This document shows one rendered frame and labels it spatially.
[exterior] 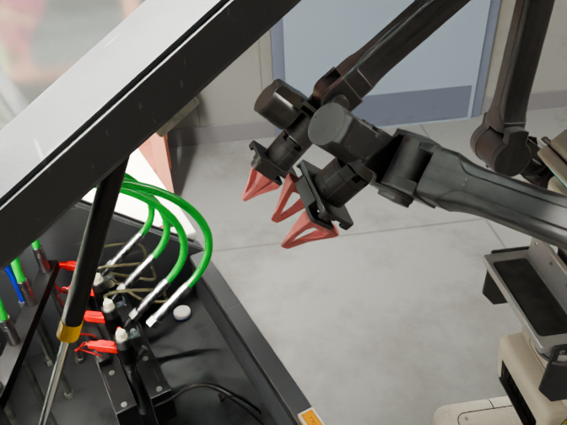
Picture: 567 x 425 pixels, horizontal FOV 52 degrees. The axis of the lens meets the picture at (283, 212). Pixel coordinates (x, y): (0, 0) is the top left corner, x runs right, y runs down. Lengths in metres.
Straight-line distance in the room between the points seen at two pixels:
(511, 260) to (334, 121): 0.66
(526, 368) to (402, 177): 0.78
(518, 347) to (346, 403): 0.97
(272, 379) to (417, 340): 1.41
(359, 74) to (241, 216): 2.12
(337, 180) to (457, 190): 0.18
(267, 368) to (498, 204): 0.63
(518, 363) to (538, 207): 0.81
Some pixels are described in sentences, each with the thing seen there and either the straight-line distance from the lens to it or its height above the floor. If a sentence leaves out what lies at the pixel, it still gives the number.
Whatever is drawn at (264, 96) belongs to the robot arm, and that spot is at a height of 1.40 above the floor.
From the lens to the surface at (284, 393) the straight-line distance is 1.11.
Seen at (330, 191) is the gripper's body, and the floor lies 1.40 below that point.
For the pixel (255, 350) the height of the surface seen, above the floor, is 0.95.
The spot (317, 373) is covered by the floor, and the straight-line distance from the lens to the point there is 2.34.
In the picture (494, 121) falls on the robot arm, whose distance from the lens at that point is 1.20.
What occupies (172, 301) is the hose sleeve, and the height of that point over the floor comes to 1.14.
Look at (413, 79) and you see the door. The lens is 3.76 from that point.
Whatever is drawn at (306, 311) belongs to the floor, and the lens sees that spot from 2.55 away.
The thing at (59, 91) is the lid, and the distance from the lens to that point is 0.46.
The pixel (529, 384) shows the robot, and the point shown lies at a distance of 1.39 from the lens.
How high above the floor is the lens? 1.85
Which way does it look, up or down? 37 degrees down
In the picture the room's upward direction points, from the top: 3 degrees counter-clockwise
